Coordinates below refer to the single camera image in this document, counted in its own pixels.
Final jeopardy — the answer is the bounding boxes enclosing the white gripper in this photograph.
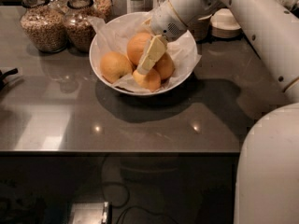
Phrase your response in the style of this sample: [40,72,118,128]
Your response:
[137,0,221,75]

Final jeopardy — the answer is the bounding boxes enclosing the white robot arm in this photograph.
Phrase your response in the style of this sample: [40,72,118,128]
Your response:
[137,0,299,224]

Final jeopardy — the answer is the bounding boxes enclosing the white ceramic bowl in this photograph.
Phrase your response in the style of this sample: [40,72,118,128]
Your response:
[89,11,199,97]

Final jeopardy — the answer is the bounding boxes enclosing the white paper liner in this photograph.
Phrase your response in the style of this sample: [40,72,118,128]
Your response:
[87,6,203,94]

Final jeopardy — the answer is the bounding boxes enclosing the left stack paper bowls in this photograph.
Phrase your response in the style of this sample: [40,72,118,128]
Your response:
[188,15,212,41]

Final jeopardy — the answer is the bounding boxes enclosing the stack paper bowls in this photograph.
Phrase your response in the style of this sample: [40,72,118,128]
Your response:
[210,8,242,38]
[188,15,212,41]

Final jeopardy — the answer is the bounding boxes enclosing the black rubber mat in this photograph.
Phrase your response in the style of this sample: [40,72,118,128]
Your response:
[198,33,251,48]

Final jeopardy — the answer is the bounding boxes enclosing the back glass cereal jar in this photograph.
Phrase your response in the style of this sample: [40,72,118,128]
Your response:
[93,0,112,21]

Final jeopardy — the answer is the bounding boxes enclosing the glass cereal jar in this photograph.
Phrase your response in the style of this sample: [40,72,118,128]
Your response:
[64,0,95,52]
[20,0,67,53]
[93,0,112,21]

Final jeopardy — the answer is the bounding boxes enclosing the right stack paper bowls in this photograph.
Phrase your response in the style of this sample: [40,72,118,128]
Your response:
[210,8,242,38]

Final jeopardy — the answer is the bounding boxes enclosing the middle glass cereal jar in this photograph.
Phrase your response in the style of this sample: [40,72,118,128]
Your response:
[64,0,95,52]

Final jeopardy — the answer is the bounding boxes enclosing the left glass cereal jar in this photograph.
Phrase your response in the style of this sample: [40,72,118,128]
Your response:
[20,0,67,53]

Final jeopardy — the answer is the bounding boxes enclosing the dark object at left edge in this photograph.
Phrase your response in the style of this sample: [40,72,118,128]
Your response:
[0,68,19,91]

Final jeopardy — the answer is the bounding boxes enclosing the metal box under table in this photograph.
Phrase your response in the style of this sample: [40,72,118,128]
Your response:
[67,202,111,224]

